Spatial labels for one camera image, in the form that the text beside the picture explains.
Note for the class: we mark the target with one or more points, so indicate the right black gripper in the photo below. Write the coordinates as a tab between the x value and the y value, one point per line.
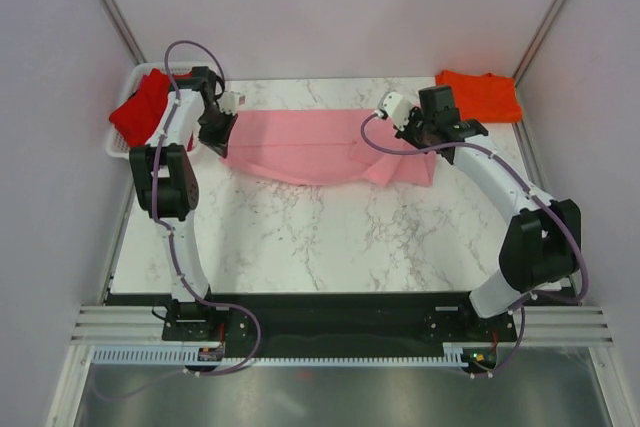
415	115

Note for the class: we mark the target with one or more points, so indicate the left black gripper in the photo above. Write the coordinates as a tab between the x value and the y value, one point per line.
220	142

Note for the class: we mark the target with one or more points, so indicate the pink t shirt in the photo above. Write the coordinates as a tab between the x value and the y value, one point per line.
318	148

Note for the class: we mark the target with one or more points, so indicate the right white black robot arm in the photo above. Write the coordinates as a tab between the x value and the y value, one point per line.
542	241

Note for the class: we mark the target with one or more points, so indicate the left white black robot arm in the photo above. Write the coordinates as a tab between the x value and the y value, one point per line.
195	105

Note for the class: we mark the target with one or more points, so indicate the folded orange t shirt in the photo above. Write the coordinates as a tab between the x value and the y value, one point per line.
487	98

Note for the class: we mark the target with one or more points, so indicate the red t shirt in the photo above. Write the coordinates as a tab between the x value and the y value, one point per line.
138	117

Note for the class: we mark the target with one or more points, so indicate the white plastic basket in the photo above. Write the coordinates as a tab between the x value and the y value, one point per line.
115	145

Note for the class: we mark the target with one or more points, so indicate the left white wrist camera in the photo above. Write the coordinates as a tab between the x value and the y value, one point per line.
230	102

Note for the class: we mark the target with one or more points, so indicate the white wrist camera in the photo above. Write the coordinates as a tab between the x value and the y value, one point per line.
230	102
396	108

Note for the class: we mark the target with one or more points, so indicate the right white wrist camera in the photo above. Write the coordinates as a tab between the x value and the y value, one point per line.
396	108

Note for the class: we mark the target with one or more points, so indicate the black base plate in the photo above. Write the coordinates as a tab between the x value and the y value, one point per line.
439	316

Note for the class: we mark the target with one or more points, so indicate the aluminium profile rail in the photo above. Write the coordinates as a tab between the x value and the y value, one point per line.
545	326

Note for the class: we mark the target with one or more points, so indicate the white slotted cable duct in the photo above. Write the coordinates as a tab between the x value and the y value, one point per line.
193	356

